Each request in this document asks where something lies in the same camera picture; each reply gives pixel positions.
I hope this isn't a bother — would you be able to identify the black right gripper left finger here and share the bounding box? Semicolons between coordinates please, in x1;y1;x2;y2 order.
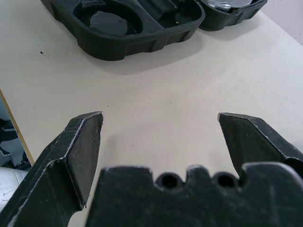
0;111;105;227

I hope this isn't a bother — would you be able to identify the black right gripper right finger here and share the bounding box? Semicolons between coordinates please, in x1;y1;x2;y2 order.
218;113;303;178

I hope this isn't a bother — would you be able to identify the black plastic tool case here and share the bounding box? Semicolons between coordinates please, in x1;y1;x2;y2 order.
40;0;268;61

